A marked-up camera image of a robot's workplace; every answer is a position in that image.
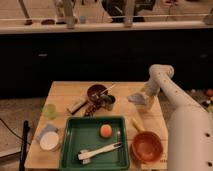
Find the wooden chopstick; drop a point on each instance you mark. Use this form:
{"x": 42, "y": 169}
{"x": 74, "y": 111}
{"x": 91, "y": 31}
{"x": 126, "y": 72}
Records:
{"x": 113, "y": 85}

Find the orange fruit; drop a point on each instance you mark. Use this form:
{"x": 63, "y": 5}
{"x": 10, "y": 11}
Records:
{"x": 106, "y": 131}

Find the yellow-green cup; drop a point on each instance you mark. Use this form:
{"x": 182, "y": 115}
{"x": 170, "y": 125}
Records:
{"x": 49, "y": 111}

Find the brown patterned item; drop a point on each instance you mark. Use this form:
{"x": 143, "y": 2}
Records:
{"x": 91, "y": 109}

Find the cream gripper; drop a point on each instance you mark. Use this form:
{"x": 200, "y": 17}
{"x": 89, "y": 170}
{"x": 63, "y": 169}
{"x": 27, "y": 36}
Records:
{"x": 149, "y": 101}

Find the dark green cup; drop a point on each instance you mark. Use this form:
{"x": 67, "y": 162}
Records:
{"x": 108, "y": 101}

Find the white spatula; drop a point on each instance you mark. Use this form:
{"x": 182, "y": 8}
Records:
{"x": 107, "y": 148}

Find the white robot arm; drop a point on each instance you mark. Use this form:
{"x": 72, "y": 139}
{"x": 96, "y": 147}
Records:
{"x": 190, "y": 137}

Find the red-orange bowl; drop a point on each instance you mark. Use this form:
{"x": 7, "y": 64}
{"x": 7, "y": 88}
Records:
{"x": 146, "y": 147}

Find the dark brown bowl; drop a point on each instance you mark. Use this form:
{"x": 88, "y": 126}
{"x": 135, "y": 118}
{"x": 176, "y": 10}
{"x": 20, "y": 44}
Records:
{"x": 94, "y": 91}

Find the white round container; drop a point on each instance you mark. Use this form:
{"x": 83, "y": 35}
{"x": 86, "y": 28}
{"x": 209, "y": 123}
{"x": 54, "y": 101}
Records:
{"x": 50, "y": 141}

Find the green plastic tray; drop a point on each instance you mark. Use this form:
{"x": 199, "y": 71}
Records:
{"x": 83, "y": 133}

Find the grey-blue towel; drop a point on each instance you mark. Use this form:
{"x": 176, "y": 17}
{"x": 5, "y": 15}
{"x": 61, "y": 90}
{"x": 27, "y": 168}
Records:
{"x": 136, "y": 98}

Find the wooden block tool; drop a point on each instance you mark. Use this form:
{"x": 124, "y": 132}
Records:
{"x": 77, "y": 106}

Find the black stand pole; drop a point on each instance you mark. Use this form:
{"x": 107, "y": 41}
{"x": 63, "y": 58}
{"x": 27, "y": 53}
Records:
{"x": 24, "y": 143}

